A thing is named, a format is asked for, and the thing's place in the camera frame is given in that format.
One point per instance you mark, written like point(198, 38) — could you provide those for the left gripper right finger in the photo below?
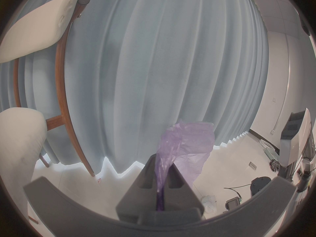
point(182, 199)

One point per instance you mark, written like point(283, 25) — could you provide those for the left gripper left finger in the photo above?
point(138, 194)

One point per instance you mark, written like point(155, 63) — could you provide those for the purple plastic bag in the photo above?
point(187, 144)

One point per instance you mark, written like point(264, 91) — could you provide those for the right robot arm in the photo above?
point(295, 142)

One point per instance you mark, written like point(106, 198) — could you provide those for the crumpled white paper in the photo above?
point(208, 204)

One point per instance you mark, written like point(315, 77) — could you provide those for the pale blue curtain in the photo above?
point(160, 58)

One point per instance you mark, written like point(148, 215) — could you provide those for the white cushioned wooden chair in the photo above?
point(24, 28)

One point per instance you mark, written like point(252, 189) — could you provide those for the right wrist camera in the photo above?
point(234, 203)

